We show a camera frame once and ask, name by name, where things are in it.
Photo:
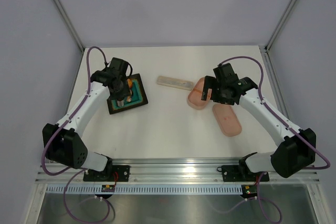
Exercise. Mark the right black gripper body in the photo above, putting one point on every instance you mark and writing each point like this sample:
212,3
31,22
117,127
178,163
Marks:
218,94

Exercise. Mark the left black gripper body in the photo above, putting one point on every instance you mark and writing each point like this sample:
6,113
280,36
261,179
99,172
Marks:
123,91

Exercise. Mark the orange chicken drumstick toy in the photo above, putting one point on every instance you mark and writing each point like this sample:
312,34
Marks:
130,83

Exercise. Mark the pink lunch box base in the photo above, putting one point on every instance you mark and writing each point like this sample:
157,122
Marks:
194,98

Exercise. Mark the metal tongs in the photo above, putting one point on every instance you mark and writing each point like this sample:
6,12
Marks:
120,102

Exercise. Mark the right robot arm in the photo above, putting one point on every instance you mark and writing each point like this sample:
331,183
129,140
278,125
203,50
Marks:
295,146

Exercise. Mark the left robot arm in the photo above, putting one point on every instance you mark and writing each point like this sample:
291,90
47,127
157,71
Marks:
63,141

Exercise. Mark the pink lunch box lid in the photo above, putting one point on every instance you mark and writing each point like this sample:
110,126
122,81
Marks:
227,120

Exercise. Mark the black teal food tray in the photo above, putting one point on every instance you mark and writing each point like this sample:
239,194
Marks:
138,97

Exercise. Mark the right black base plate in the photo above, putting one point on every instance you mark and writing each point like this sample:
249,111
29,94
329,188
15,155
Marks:
237,173

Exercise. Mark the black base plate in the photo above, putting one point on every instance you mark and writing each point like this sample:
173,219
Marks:
237,173
115,172

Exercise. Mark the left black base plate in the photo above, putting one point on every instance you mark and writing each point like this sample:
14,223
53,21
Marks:
115,172

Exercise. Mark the aluminium mounting rail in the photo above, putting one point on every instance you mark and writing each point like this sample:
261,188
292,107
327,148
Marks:
180,171

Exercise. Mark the white slotted cable duct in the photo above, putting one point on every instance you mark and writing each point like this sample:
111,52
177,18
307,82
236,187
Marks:
157,189

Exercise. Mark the left frame post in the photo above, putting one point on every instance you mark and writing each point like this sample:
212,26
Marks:
64,16

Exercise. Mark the frame post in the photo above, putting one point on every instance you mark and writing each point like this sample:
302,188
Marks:
280,24
64,16

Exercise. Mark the right frame post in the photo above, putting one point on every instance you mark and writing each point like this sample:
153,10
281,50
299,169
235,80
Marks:
280,24

